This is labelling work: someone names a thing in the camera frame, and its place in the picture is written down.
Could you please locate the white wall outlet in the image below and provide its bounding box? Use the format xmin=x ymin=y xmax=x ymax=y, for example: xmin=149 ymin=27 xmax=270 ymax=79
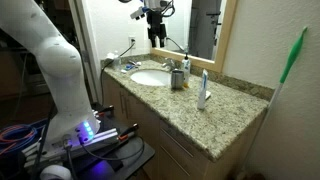
xmin=127 ymin=35 xmax=137 ymax=50

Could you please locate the blue white toothbrush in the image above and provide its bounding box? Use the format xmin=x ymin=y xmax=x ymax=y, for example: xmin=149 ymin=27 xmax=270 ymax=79
xmin=120 ymin=63 xmax=137 ymax=74

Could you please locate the metal cabinet door handle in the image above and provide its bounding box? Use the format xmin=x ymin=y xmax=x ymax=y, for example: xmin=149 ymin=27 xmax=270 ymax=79
xmin=123 ymin=94 xmax=131 ymax=120
xmin=118 ymin=91 xmax=125 ymax=115

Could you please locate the clear plastic water bottle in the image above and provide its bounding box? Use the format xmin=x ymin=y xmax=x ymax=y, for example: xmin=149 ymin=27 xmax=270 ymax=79
xmin=112 ymin=50 xmax=123 ymax=71

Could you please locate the brown wooden vanity cabinet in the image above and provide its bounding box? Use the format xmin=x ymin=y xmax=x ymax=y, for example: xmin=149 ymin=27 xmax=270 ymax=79
xmin=101 ymin=70 xmax=268 ymax=180

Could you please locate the white pump soap bottle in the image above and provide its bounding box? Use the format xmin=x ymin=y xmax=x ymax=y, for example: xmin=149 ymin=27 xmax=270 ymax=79
xmin=181 ymin=52 xmax=192 ymax=89

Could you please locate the red blue cable coil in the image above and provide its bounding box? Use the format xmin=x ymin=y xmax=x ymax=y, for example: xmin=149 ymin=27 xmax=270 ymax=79
xmin=0 ymin=123 xmax=40 ymax=157

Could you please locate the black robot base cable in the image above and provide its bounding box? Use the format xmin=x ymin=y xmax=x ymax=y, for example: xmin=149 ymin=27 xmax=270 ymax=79
xmin=79 ymin=135 xmax=146 ymax=162

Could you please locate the long metal drawer handle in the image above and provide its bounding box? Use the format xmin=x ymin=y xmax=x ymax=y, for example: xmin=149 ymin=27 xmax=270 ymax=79
xmin=159 ymin=127 xmax=195 ymax=159

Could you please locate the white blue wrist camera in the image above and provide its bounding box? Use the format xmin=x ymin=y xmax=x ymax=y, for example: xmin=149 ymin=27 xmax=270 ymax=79
xmin=129 ymin=5 xmax=149 ymax=21

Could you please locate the wood framed wall mirror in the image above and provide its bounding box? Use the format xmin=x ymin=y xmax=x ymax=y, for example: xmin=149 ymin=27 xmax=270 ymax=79
xmin=148 ymin=0 xmax=239 ymax=74

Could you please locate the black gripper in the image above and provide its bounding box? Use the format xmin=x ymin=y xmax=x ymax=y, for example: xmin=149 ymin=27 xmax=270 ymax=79
xmin=146 ymin=9 xmax=167 ymax=49

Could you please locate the white door frame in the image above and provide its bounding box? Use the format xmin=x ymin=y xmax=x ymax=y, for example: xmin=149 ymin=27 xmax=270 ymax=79
xmin=68 ymin=0 xmax=103 ymax=105

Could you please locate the stainless steel cup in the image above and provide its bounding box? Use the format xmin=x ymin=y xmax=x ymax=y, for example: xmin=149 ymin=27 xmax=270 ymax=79
xmin=170 ymin=68 xmax=186 ymax=90

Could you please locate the white oval sink basin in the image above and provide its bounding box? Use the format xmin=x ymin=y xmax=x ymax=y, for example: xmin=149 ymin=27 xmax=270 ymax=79
xmin=129 ymin=68 xmax=173 ymax=87

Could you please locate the aluminium extrusion rail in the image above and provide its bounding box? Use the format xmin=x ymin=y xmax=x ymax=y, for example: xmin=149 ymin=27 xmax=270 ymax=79
xmin=21 ymin=127 xmax=120 ymax=165

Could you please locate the black power cable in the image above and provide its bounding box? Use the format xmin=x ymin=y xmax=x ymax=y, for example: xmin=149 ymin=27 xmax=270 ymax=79
xmin=99 ymin=39 xmax=136 ymax=105

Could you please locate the black robot stand platform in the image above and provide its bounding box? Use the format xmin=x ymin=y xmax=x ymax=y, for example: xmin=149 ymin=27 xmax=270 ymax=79
xmin=64 ymin=102 xmax=157 ymax=180

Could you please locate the orange black clamp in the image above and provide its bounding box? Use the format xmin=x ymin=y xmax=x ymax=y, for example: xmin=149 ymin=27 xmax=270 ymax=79
xmin=94 ymin=104 xmax=116 ymax=119
xmin=117 ymin=122 xmax=140 ymax=142

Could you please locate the chrome faucet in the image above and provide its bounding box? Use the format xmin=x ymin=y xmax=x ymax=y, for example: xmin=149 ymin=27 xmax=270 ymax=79
xmin=161 ymin=57 xmax=180 ymax=73

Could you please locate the white round dome object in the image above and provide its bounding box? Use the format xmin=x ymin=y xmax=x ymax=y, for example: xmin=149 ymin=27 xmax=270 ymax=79
xmin=39 ymin=163 xmax=73 ymax=180

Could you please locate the green handled white mop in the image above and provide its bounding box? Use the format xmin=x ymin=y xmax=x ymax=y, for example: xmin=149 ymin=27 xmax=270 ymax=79
xmin=238 ymin=26 xmax=309 ymax=180

